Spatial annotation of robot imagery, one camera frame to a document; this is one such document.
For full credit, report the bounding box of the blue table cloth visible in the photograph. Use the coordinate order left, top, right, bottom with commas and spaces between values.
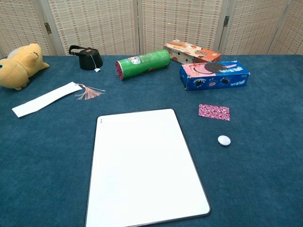
0, 54, 303, 227

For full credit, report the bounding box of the pink glitter square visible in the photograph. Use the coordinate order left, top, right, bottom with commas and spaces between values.
198, 104, 231, 122

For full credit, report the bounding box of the black teapot with tag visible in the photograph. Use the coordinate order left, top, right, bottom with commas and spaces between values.
68, 45, 104, 73

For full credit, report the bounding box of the yellow plush duck toy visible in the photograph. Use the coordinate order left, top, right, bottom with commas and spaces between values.
0, 43, 50, 91

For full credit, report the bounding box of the white bookmark with pink tassel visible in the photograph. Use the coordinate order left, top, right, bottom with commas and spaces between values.
11, 81, 106, 118

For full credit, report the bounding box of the woven folding screen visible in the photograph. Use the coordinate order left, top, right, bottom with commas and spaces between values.
0, 0, 303, 57

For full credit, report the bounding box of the blue Oreo cookie box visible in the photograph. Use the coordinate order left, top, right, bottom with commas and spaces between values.
178, 61, 251, 91

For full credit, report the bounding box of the white rectangular board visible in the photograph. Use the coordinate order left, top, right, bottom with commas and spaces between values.
85, 108, 212, 227

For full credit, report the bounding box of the green cylindrical chips can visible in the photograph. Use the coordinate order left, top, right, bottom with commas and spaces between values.
115, 49, 171, 81

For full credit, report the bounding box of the orange biscuit box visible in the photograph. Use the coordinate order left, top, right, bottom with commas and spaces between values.
163, 39, 222, 65

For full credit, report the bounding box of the white round magnet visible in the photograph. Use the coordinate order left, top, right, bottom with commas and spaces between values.
217, 135, 232, 147

